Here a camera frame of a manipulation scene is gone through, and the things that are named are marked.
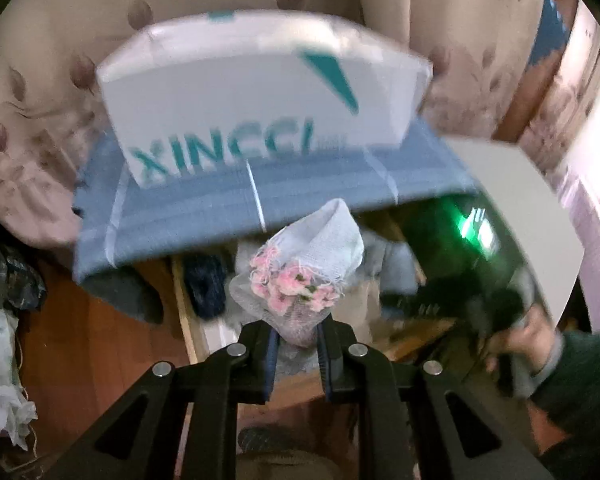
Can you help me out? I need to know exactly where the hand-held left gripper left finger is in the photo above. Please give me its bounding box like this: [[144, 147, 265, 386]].
[[50, 320, 281, 480]]

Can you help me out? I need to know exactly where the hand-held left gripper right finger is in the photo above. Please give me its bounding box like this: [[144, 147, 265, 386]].
[[317, 316, 556, 480]]

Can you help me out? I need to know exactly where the white floral underwear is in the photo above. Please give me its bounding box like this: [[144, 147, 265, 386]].
[[228, 198, 365, 348]]

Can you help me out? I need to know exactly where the white cardboard box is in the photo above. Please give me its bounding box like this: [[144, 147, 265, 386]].
[[96, 9, 433, 188]]

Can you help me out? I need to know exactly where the person's right hand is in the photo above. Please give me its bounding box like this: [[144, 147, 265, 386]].
[[485, 307, 565, 373]]

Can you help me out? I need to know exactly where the dark olive cloth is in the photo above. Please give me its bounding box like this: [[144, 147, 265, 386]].
[[237, 425, 346, 480]]

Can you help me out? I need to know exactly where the grey flat board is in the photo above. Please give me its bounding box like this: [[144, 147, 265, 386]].
[[442, 137, 583, 331]]

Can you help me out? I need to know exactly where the dark blue knit cloth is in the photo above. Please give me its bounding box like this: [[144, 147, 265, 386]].
[[182, 252, 228, 321]]

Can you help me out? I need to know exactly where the dark grey cloth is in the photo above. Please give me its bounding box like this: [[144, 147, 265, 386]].
[[82, 267, 163, 326]]

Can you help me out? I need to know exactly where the blue plaid cloth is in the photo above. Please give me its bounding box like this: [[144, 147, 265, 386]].
[[71, 117, 481, 283]]

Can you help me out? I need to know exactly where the blue fabric patch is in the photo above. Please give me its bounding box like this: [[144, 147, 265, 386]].
[[527, 0, 570, 78]]

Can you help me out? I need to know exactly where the white crumpled cloth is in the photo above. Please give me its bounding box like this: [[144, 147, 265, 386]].
[[0, 310, 38, 451]]

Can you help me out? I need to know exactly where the leaf print curtain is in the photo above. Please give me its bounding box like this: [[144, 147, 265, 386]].
[[0, 0, 581, 251]]

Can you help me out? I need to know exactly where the brown wooden frame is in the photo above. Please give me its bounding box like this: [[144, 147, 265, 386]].
[[495, 55, 549, 143]]

